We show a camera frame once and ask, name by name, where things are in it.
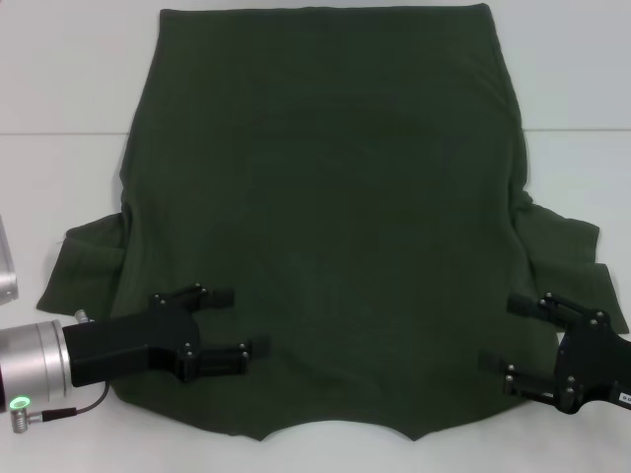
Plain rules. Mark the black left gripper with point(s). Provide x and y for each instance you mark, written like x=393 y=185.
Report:
x=123 y=340

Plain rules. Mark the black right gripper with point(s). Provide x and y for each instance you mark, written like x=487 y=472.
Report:
x=591 y=364

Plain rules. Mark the dark green shirt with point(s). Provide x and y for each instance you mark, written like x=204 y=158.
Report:
x=325 y=197

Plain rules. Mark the silver wrist connector stub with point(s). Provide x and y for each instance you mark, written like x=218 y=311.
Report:
x=83 y=315

